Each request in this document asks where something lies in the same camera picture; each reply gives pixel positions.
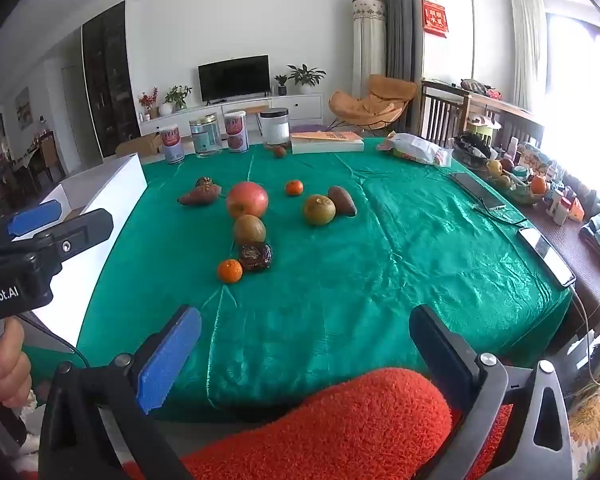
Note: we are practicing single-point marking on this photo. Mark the leafy potted plant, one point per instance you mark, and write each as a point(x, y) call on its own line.
point(178, 96)

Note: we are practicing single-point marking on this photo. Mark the black basket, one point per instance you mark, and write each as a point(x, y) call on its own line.
point(472, 147)

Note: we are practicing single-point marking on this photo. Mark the green-brown pear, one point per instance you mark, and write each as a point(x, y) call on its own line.
point(320, 210)

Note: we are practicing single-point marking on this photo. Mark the floral cushion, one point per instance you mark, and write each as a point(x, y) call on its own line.
point(595, 410)

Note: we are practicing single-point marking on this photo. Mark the large potted plant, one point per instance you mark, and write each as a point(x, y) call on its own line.
point(306, 76)

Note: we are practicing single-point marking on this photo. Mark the pale green container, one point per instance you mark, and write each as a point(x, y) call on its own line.
point(477, 127)

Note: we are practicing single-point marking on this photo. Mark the small potted plant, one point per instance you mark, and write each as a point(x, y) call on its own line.
point(281, 82)

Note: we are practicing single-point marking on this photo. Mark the dark display cabinet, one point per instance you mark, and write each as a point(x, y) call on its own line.
point(107, 77)

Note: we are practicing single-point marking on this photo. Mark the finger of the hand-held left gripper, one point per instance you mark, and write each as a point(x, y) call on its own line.
point(80, 232)
point(35, 217)

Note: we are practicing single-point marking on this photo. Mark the wooden dining chair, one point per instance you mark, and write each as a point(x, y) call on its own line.
point(50, 152)

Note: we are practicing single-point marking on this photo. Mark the wooden stool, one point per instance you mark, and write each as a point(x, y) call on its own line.
point(256, 108)

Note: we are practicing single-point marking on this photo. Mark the dark smartphone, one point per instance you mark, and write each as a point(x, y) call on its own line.
point(477, 191)

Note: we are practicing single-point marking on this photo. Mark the small reddish fruit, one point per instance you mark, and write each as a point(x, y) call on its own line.
point(279, 151)

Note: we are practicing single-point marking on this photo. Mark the wall picture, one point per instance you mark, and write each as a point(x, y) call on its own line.
point(24, 107)

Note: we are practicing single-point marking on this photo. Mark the orange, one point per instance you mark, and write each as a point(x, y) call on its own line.
point(538, 185)

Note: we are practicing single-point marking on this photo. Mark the round white vase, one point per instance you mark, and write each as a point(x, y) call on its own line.
point(166, 108)

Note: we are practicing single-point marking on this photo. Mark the dark wrinkled fruit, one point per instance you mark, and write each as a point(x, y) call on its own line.
point(255, 257)

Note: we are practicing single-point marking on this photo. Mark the white box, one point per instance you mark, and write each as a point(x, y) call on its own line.
point(105, 180)

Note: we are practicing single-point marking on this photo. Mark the red label tin can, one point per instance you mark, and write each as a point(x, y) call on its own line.
point(236, 132)
point(172, 145)

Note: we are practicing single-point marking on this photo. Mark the flat screen television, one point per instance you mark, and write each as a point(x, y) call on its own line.
point(234, 77)

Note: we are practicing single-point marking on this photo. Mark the orange and white book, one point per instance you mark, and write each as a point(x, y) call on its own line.
point(327, 142)

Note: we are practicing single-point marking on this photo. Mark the white curtain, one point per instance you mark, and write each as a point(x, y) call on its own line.
point(527, 50)

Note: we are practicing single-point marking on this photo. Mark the teal label tin can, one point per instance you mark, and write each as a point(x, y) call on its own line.
point(206, 137)

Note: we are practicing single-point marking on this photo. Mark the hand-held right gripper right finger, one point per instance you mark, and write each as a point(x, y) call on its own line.
point(437, 342)

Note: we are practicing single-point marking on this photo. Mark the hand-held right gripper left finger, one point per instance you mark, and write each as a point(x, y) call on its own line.
point(167, 360)

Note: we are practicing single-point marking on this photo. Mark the orange tangerine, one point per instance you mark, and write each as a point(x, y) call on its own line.
point(294, 187)
point(229, 270)

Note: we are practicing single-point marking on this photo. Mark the red flower vase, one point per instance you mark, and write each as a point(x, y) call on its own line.
point(149, 102)

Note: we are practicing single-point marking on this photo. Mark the white snack bag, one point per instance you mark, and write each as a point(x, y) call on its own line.
point(417, 149)

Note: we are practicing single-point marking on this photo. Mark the green tablecloth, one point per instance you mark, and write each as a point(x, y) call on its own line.
point(330, 285)

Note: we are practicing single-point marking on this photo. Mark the large red apple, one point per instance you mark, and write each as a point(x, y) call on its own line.
point(247, 200)

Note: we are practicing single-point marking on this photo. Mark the white television cabinet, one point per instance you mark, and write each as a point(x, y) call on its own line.
point(300, 105)

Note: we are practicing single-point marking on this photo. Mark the red wall hanging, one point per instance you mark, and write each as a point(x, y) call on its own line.
point(435, 17)

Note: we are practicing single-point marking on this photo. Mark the white jar black lid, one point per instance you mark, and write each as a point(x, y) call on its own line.
point(275, 127)

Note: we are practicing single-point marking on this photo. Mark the white smartphone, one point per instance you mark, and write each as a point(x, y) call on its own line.
point(545, 255)

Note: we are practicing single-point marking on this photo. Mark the grey curtain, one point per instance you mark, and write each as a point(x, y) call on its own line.
point(397, 25)

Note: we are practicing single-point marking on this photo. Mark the red fleece garment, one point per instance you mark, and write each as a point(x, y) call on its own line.
point(330, 425)

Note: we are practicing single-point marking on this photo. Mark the covered tower air conditioner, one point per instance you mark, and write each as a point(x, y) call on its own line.
point(369, 45)

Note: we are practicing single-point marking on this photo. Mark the reddish sweet potato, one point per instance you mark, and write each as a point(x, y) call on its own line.
point(197, 195)

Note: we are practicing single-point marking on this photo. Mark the person's left hand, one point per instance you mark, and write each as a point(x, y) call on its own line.
point(7, 375)

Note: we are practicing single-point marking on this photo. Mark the wooden bench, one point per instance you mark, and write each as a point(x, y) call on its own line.
point(460, 110)

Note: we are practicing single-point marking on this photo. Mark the yellow pear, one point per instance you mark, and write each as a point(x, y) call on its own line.
point(494, 167)

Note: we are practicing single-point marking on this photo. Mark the cardboard box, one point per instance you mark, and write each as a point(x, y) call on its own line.
point(140, 145)

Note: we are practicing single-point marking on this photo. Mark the orange lounge chair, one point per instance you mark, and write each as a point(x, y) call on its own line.
point(370, 102)

